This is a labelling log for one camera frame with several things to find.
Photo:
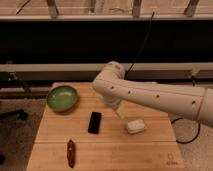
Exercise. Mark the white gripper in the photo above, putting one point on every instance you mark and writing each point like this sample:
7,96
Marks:
116,104

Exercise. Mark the black eraser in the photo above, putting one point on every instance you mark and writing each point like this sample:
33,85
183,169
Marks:
94,123

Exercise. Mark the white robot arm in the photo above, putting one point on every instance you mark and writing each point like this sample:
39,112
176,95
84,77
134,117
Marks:
191,102

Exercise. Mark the white sponge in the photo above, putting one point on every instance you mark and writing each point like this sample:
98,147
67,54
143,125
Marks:
135,126

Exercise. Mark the green bowl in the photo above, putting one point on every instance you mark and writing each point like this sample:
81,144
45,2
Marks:
62,98

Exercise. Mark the black office chair base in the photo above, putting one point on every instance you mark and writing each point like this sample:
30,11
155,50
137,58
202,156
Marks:
21,114

